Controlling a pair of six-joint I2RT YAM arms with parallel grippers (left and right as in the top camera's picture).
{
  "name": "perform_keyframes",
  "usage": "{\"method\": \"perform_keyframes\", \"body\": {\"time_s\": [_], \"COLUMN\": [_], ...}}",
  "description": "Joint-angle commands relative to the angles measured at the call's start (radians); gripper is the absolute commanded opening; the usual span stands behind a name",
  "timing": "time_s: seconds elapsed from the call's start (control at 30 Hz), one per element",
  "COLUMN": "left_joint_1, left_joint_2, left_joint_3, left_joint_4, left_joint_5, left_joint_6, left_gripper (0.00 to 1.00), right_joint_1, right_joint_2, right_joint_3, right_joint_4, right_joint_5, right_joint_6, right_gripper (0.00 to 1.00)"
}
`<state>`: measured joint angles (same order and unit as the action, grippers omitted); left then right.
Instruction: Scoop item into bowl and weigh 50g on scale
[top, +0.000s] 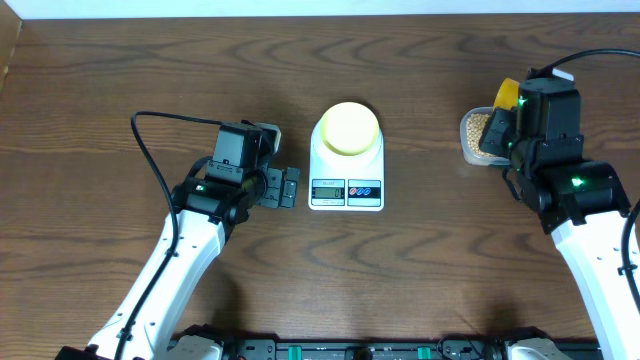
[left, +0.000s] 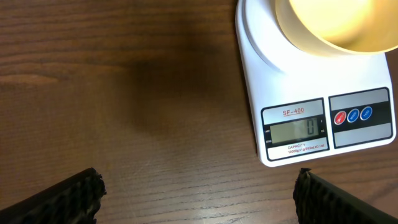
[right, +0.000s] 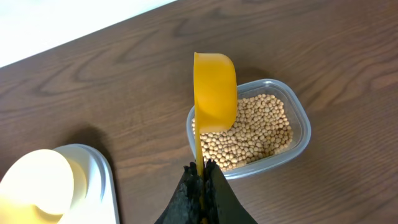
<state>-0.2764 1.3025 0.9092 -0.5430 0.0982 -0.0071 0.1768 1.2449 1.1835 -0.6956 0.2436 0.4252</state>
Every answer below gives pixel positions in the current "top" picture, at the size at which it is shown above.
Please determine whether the yellow measuring scoop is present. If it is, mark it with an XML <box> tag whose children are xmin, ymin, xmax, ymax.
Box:
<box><xmin>493</xmin><ymin>78</ymin><xmax>520</xmax><ymax>110</ymax></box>

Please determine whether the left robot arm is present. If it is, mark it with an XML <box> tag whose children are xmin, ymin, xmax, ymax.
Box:
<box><xmin>56</xmin><ymin>121</ymin><xmax>299</xmax><ymax>359</ymax></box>

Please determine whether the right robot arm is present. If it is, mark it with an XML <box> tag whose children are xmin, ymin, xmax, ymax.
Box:
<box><xmin>479</xmin><ymin>76</ymin><xmax>639</xmax><ymax>359</ymax></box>

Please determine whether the white kitchen scale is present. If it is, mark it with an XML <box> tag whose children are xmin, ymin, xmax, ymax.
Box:
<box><xmin>308</xmin><ymin>121</ymin><xmax>385</xmax><ymax>212</ymax></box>

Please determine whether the pale yellow bowl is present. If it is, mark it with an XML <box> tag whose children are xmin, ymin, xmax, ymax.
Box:
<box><xmin>319</xmin><ymin>102</ymin><xmax>380</xmax><ymax>156</ymax></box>

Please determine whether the clear container of soybeans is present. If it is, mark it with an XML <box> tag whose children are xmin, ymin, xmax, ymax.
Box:
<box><xmin>460</xmin><ymin>106</ymin><xmax>510</xmax><ymax>167</ymax></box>

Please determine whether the black left camera cable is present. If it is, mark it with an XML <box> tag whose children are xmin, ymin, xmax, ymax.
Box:
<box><xmin>112</xmin><ymin>110</ymin><xmax>226</xmax><ymax>360</ymax></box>

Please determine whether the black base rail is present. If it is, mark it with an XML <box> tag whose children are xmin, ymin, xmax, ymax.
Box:
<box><xmin>164</xmin><ymin>324</ymin><xmax>604</xmax><ymax>360</ymax></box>

